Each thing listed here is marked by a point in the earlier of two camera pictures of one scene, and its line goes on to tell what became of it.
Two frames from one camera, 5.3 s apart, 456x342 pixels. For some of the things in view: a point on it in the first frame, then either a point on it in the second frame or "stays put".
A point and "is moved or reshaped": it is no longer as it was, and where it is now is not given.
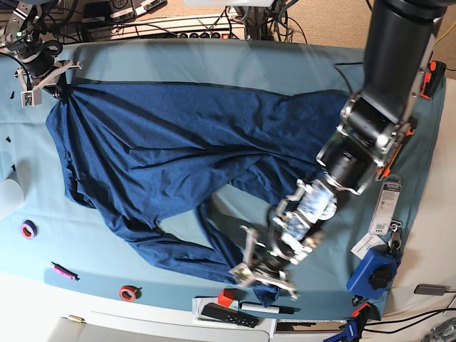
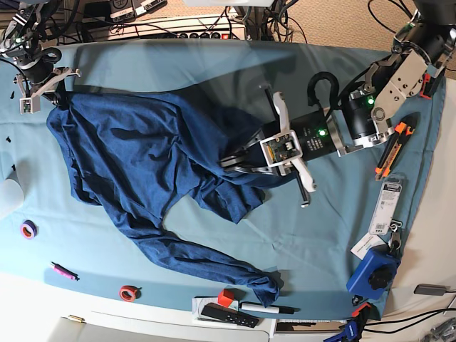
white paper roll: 11,197 stays put
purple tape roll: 28,229 stays put
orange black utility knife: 407,129 stays put
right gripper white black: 249,272 → 300,139
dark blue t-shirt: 142,160 is moved or reshaped
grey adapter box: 429,289 stays put
